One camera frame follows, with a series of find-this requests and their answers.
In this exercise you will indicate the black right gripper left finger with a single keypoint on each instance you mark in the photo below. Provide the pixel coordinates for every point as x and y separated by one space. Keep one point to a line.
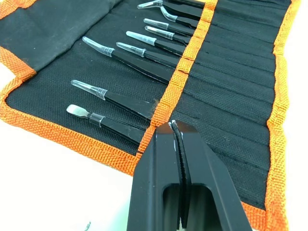
151 168

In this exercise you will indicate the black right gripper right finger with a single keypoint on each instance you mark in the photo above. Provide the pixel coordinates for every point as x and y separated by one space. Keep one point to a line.
209 183

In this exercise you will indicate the wide black tweezers clear cap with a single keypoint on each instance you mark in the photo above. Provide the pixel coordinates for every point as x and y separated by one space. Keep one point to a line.
139 65

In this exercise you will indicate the black tweezers straight clear cap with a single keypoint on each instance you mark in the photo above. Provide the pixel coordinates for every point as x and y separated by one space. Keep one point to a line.
158 56
168 45
127 105
180 28
178 37

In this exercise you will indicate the black tweezers flat metal tip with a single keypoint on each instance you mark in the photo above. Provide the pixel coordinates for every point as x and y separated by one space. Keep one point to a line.
115 126

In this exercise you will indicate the black tool roll orange trim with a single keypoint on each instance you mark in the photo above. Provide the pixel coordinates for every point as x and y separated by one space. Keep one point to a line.
228 84

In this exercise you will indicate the black tweezers angled clear cap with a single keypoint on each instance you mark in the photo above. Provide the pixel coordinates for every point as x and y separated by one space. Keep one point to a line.
190 22

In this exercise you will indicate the black tweezers long curved cap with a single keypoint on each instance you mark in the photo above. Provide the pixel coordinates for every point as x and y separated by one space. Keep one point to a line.
187 4

